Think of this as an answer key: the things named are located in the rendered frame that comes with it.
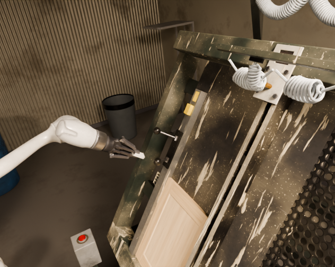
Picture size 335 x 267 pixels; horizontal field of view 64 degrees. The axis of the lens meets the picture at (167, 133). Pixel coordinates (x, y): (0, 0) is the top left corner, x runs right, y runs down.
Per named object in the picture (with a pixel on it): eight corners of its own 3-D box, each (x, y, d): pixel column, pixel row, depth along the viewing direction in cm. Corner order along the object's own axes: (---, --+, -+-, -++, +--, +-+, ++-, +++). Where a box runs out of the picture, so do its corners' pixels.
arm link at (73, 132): (100, 130, 116) (90, 124, 126) (66, 117, 107) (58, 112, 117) (90, 153, 116) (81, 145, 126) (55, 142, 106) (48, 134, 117)
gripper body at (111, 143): (106, 131, 125) (123, 136, 130) (97, 143, 128) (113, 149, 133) (109, 141, 119) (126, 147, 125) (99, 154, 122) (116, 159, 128)
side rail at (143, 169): (128, 221, 175) (112, 220, 169) (194, 59, 154) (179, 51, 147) (131, 227, 170) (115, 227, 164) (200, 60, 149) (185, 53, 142)
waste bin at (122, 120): (137, 125, 495) (131, 91, 463) (142, 138, 449) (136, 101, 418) (109, 131, 485) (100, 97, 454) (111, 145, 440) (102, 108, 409)
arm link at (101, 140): (85, 139, 125) (97, 143, 129) (88, 152, 118) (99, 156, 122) (95, 125, 122) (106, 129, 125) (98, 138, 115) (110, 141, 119)
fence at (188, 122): (134, 248, 152) (128, 248, 149) (201, 90, 133) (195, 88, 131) (138, 255, 148) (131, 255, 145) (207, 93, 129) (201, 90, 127)
